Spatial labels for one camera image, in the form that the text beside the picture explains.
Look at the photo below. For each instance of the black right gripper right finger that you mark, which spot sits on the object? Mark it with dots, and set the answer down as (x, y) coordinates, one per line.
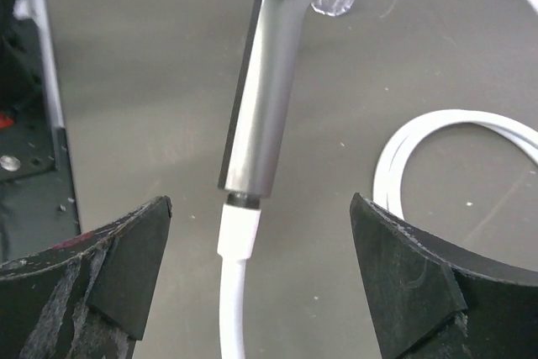
(429, 298)

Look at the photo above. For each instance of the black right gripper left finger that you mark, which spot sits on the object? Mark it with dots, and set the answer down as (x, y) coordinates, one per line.
(89, 296)

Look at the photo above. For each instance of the grey shower head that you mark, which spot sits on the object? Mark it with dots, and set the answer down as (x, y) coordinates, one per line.
(261, 101)

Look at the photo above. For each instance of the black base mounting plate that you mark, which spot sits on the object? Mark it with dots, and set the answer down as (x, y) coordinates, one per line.
(38, 200)

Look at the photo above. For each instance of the clear drinking glass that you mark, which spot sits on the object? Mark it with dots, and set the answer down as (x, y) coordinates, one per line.
(332, 8)

